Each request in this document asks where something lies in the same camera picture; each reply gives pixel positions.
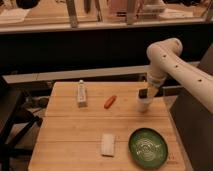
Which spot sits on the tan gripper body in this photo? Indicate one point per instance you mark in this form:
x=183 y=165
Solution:
x=152 y=91

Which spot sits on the black eraser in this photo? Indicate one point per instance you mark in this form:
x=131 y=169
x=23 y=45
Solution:
x=143 y=93

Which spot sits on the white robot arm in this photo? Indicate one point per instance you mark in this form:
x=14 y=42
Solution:
x=165 y=60

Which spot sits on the white ceramic cup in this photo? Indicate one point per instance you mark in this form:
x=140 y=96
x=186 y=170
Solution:
x=143 y=104

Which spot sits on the green round plate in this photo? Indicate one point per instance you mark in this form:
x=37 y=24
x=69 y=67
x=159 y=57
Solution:
x=148 y=148

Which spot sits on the white glue tube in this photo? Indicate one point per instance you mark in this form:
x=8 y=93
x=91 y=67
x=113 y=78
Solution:
x=81 y=94

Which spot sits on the black chair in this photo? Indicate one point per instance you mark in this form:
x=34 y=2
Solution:
x=11 y=113

